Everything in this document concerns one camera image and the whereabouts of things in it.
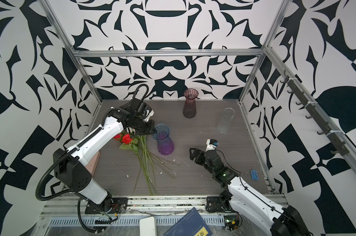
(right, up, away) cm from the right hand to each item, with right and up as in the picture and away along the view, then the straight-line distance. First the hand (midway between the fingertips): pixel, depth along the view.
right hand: (195, 151), depth 82 cm
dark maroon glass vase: (-1, +25, +25) cm, 36 cm away
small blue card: (+33, -13, 0) cm, 35 cm away
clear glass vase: (+22, +12, +21) cm, 33 cm away
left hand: (-20, +12, -3) cm, 24 cm away
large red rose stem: (-32, 0, +9) cm, 33 cm away
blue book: (-3, -31, -13) cm, 34 cm away
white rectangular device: (-23, -29, -17) cm, 41 cm away
